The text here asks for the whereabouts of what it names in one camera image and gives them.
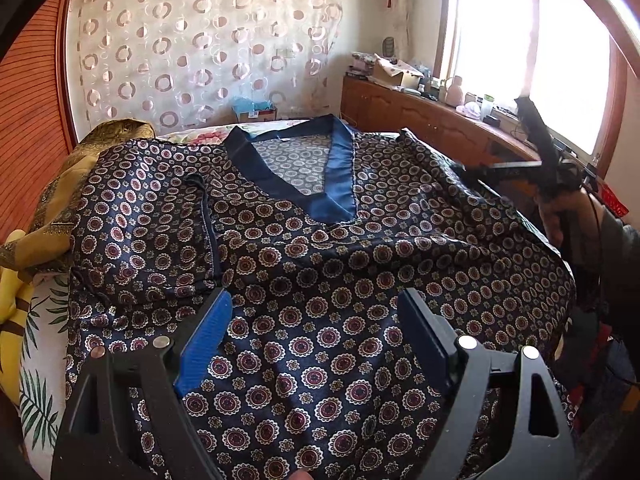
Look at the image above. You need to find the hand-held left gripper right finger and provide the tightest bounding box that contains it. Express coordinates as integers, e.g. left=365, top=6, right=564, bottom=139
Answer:
left=396, top=286, right=577, bottom=480

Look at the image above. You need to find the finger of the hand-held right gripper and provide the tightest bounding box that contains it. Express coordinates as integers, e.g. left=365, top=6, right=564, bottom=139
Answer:
left=452, top=159, right=543, bottom=192

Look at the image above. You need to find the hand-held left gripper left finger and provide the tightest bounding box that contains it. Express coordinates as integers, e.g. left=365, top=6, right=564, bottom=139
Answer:
left=50, top=287, right=236, bottom=480

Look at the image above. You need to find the navy medallion print shirt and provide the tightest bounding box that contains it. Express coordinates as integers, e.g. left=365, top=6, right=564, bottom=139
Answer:
left=64, top=114, right=578, bottom=480

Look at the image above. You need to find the person's right hand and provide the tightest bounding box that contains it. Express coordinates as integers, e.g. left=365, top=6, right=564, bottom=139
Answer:
left=534, top=189, right=607, bottom=263

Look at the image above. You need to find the white plastic jug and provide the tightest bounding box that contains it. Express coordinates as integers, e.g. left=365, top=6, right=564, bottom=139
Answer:
left=444, top=76, right=467, bottom=108

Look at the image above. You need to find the long wooden cabinet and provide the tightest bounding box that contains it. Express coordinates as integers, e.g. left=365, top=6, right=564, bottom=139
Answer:
left=341, top=74, right=546, bottom=167

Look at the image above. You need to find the window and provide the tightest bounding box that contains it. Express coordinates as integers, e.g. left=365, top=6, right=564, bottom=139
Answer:
left=439, top=0, right=628, bottom=163

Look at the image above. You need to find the open cardboard box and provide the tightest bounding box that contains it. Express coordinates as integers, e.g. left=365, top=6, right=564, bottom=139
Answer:
left=374, top=55, right=427, bottom=92

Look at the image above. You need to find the leaf print bed sheet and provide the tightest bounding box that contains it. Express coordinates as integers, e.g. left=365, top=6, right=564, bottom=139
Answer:
left=19, top=270, right=73, bottom=478

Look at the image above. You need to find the yellow pillow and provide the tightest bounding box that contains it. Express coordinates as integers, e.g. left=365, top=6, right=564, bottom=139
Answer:
left=0, top=229, right=38, bottom=403

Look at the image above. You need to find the floral blanket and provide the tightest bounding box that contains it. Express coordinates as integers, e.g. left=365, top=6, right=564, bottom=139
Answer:
left=159, top=119, right=313, bottom=145

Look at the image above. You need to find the gold patterned cloth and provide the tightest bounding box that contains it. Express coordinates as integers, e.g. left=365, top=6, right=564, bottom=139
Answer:
left=0, top=119, right=157, bottom=273

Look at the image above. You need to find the wooden headboard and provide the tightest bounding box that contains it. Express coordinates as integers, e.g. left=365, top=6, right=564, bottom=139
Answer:
left=0, top=0, right=78, bottom=243

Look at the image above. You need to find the circle pattern sheer curtain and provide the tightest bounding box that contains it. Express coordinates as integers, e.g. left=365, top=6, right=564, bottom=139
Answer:
left=71, top=0, right=345, bottom=135

